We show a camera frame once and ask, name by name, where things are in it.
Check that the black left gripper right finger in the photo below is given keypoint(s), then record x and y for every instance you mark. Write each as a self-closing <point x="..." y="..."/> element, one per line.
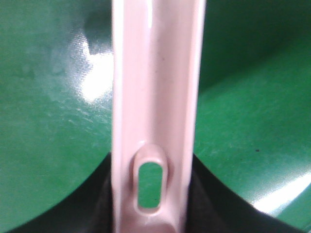
<point x="215" y="208"/>

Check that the beige plastic dustpan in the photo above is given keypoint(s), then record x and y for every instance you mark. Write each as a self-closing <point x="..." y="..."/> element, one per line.
<point x="157" y="53"/>

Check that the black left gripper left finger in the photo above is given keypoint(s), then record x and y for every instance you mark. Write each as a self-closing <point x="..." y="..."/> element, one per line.
<point x="88" y="209"/>

